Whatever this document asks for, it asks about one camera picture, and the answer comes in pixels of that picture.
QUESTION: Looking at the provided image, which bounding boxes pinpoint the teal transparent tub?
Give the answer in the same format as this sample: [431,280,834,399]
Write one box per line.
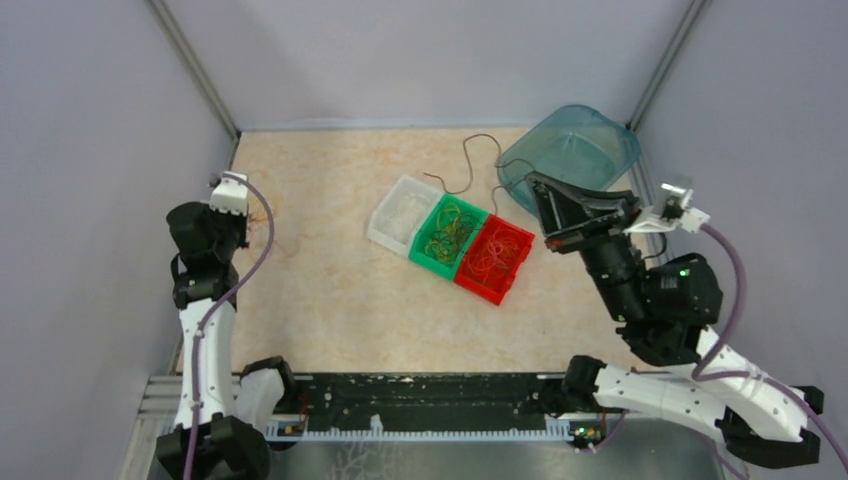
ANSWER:
[496,104,641,213]

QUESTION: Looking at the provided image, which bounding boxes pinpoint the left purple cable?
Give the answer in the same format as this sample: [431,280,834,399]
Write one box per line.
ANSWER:
[180,172,277,480]

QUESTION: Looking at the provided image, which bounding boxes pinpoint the green plastic bin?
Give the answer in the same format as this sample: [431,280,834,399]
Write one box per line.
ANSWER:
[408,194,489,281]

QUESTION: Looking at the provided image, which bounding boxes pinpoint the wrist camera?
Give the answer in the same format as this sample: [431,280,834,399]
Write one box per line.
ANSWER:
[624,176,711,234]
[209,171,249,217]

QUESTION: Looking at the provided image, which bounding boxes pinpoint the red plastic bin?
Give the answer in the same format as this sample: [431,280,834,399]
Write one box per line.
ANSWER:
[453,215,535,306]

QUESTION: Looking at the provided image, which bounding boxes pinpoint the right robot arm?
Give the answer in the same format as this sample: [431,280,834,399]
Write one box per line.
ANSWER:
[524,172,824,469]

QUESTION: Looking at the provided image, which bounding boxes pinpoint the red cable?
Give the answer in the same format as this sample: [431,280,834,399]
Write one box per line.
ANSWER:
[462,228,526,283]

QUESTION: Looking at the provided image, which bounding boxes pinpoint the white plastic bin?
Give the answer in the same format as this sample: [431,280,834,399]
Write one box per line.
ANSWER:
[366,175,444,257]

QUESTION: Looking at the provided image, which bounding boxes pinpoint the purple cable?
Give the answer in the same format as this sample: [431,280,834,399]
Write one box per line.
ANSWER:
[582,222,848,480]
[180,172,277,480]

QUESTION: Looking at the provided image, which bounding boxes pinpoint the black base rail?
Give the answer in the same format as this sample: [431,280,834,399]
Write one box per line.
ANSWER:
[272,373,614,433]

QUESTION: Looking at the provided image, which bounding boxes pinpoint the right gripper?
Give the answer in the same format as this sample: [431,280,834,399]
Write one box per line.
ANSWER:
[522,170,646,322]

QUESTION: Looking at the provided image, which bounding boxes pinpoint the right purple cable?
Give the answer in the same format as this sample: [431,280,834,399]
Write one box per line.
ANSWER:
[582,222,848,480]

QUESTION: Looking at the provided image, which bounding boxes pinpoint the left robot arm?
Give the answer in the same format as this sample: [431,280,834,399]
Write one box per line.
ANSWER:
[154,200,300,479]

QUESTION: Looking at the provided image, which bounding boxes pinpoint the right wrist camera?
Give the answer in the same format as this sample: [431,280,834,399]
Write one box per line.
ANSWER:
[624,176,711,234]

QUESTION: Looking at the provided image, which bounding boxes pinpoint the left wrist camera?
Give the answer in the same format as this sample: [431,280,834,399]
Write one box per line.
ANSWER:
[209,171,249,217]

